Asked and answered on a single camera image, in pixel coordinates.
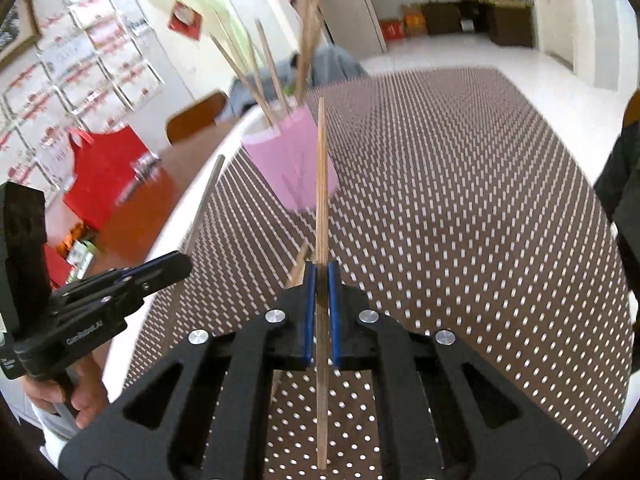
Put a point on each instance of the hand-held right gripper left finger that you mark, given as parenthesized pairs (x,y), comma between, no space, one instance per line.
(310,310)

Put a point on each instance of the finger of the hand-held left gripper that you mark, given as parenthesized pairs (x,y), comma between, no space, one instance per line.
(170,267)
(95,305)

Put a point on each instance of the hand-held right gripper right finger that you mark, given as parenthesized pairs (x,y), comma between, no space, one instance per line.
(334,310)

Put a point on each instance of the single bamboo chopstick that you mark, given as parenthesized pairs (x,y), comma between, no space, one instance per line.
(322,185)

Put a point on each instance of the pink paper cup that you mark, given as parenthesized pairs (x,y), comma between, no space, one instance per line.
(290,160)

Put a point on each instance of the bunch of wooden chopsticks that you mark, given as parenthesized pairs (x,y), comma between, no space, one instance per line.
(307,55)

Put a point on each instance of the person's left hand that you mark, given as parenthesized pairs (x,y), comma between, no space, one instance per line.
(90,395)

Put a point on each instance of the small green white box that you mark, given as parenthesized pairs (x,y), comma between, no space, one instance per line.
(81,257)

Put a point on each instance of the red gift bag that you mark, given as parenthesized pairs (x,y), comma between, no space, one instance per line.
(105,175)

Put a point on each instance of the clear plastic packet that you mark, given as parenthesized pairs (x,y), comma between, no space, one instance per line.
(145,165)

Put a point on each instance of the brown polka dot tablecloth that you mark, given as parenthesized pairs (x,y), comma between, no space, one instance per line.
(450,210)

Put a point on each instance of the brown wooden chair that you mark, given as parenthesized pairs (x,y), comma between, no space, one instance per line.
(195,115)

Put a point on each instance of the framed blossom painting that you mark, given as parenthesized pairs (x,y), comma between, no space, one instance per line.
(15,35)

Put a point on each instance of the light grey jacket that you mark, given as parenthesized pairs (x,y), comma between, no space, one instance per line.
(335,67)

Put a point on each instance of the red diamond door ornament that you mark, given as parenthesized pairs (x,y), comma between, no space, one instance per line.
(184,19)

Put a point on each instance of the red cardboard box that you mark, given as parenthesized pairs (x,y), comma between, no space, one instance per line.
(392,30)

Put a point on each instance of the orange cardboard box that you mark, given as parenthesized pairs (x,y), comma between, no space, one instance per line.
(416,25)

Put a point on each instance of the silver refrigerator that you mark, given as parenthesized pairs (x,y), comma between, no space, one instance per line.
(355,10)

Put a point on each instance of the plain brown cardboard box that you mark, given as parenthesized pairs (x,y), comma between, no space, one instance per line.
(411,8)

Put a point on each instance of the dark grey jacket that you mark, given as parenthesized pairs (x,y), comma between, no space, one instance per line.
(622,185)

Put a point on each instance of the dark wooden desk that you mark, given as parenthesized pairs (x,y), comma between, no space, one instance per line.
(510,25)

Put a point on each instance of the white door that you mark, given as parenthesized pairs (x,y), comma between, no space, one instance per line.
(555,20)

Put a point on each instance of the wall of award certificates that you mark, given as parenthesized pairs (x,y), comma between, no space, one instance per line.
(75,70)

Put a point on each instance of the small wall photos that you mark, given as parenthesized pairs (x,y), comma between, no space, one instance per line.
(141,26)

